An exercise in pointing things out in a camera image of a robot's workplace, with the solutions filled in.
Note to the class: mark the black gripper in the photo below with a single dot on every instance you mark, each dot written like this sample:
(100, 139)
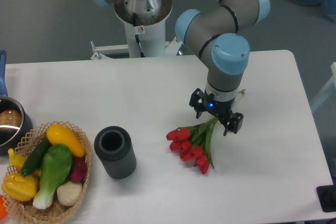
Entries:
(219, 104)

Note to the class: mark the red tulip bouquet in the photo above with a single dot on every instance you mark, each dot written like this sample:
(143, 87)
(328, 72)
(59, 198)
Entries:
(194, 142)

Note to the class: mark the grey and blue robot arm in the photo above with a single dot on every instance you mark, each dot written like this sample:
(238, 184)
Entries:
(212, 37)

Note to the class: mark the dark grey ribbed vase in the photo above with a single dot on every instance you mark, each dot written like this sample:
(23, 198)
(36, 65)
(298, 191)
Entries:
(113, 146)

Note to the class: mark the black device at table corner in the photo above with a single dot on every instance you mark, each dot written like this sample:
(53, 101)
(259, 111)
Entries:
(326, 195)

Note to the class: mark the purple radish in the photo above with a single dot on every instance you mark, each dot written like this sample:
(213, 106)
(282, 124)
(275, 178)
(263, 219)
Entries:
(78, 171)

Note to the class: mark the yellow squash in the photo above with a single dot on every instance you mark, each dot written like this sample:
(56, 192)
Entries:
(60, 134)

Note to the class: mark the green bok choy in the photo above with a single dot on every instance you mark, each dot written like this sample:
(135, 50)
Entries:
(55, 168)

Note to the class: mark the white garlic bulb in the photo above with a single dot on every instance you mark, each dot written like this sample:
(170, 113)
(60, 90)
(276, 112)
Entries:
(68, 193)

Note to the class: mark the green cucumber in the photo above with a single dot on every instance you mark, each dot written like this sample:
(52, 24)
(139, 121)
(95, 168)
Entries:
(34, 160)

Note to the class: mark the woven wicker basket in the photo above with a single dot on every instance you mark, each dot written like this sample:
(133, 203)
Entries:
(24, 211)

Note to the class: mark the small yellow gourd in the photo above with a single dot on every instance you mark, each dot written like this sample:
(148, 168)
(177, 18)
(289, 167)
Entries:
(16, 160)

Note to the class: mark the yellow bell pepper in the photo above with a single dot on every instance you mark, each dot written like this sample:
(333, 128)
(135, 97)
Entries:
(21, 188)

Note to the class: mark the orange fruit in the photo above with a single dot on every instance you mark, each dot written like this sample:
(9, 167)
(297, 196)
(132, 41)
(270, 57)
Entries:
(3, 211)

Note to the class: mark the white frame at right edge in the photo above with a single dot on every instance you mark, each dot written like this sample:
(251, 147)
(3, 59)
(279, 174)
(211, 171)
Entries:
(325, 92)

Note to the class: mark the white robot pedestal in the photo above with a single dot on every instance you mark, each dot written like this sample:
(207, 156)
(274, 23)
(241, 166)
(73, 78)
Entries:
(145, 31)

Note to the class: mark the blue-handled steel saucepan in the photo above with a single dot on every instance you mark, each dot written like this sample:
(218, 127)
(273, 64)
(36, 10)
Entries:
(15, 122)

